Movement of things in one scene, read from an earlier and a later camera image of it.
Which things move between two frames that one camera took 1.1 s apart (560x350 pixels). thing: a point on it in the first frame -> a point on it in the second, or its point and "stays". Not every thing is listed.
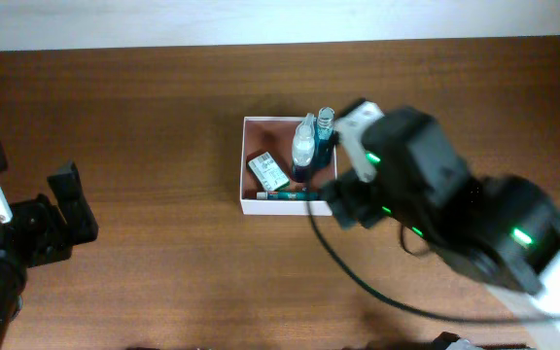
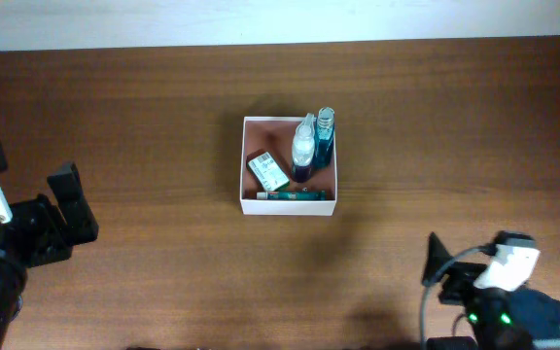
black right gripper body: x=368 y=206 -> x=461 y=278
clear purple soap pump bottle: x=303 y=150 stays
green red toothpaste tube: x=287 y=195 stays
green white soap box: x=270 y=174 stays
